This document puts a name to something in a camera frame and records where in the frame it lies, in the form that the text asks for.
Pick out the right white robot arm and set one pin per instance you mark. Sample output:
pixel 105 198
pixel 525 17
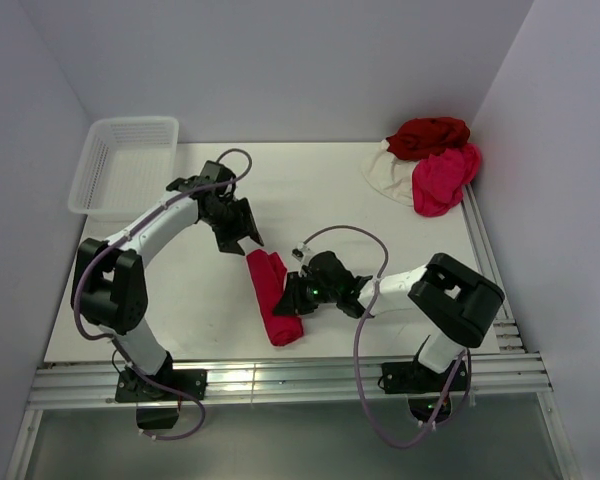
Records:
pixel 461 303

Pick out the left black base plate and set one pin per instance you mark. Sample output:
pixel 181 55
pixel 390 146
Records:
pixel 178 385

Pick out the white t-shirt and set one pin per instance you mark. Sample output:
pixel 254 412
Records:
pixel 388 175

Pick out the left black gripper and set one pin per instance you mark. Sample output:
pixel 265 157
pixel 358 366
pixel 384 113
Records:
pixel 244 226

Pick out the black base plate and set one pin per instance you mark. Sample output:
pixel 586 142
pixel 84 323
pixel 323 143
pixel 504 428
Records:
pixel 410 377
pixel 178 385

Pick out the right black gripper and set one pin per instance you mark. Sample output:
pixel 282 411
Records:
pixel 293 301

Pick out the bright red t-shirt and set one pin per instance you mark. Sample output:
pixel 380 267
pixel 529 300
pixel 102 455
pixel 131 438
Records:
pixel 268 273

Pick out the dark red t-shirt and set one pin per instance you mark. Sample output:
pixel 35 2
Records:
pixel 419 138

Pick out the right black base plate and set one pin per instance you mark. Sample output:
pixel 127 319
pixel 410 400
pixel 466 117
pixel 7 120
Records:
pixel 410 377

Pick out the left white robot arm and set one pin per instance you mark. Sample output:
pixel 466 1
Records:
pixel 109 294

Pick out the white plastic mesh basket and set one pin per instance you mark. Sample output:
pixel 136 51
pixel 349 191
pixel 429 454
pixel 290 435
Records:
pixel 124 167

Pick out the aluminium mounting rail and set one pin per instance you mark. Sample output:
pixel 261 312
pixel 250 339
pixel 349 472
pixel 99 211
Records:
pixel 91 386

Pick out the pink t-shirt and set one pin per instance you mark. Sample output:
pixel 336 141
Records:
pixel 438 181

